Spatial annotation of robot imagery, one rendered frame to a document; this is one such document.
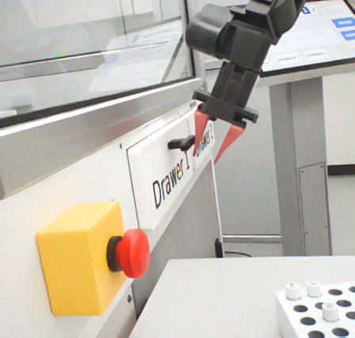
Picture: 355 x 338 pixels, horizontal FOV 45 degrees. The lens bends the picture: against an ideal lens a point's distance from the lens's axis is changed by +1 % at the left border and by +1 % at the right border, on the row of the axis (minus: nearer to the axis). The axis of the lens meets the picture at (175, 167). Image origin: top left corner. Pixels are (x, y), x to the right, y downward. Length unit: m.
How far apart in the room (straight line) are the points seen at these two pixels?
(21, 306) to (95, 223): 0.08
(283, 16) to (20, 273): 0.50
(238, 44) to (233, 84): 0.06
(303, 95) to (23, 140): 1.32
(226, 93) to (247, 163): 1.77
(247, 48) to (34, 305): 0.44
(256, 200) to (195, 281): 1.93
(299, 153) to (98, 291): 1.30
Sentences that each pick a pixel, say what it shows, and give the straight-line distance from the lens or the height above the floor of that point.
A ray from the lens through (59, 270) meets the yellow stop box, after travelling 0.35.
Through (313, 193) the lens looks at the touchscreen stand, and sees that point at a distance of 1.65.
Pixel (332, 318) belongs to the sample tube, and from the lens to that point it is 0.40.
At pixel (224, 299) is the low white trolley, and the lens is 0.50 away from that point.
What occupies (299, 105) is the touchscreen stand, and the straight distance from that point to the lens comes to 1.56.
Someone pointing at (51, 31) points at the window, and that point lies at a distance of 0.44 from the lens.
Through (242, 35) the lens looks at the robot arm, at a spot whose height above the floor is 1.05.
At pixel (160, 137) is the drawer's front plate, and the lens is 0.62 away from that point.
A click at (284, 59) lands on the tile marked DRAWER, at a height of 1.00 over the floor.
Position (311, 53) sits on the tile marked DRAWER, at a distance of 1.50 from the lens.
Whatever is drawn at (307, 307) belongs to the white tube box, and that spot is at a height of 0.80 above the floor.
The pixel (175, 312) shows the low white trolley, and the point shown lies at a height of 0.76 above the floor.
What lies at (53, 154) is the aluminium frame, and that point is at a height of 0.96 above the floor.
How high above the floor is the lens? 1.01
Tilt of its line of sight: 13 degrees down
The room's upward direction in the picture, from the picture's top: 8 degrees counter-clockwise
